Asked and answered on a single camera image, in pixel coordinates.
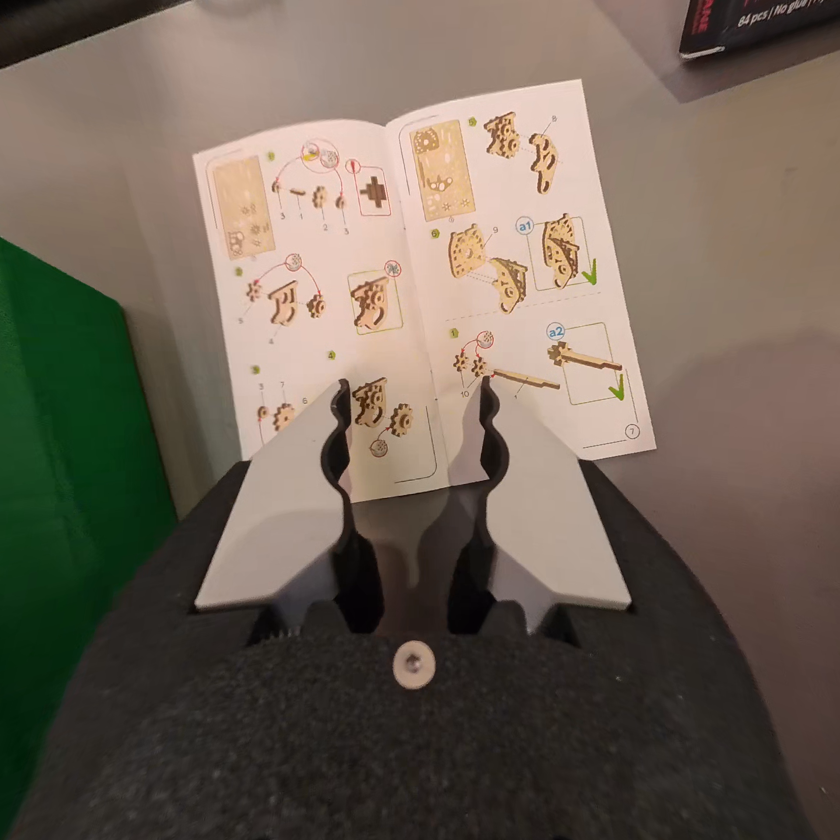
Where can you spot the white instruction booklet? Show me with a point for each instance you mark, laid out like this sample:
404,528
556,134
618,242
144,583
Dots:
407,229

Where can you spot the black cardboard box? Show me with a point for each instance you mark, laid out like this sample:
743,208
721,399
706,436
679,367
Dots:
774,23

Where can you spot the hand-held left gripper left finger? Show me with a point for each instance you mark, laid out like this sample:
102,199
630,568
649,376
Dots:
275,512

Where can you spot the green plastic bin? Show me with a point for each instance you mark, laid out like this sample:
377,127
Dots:
59,426

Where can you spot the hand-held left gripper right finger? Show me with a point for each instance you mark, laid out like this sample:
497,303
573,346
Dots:
551,525

